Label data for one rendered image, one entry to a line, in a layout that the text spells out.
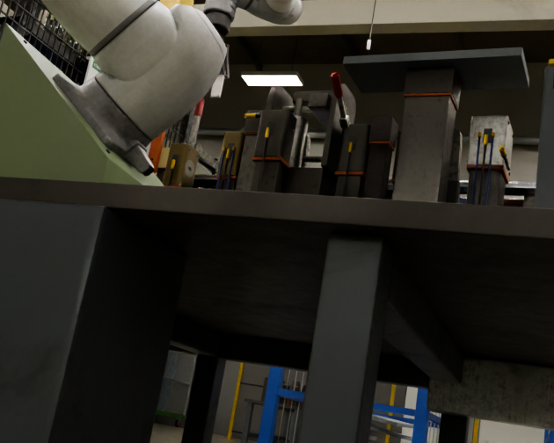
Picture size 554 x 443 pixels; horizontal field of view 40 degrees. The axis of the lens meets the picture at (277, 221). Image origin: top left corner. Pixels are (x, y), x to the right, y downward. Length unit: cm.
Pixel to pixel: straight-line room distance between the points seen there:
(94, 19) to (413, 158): 67
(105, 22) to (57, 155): 24
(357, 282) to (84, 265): 40
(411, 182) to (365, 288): 53
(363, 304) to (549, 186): 57
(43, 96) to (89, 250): 31
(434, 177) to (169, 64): 56
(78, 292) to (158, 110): 37
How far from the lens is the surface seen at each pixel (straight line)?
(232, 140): 189
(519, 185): 179
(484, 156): 169
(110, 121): 133
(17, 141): 133
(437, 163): 153
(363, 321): 102
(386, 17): 570
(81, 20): 134
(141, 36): 133
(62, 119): 129
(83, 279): 114
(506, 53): 157
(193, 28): 134
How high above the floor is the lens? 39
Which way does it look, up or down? 15 degrees up
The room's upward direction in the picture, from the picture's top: 10 degrees clockwise
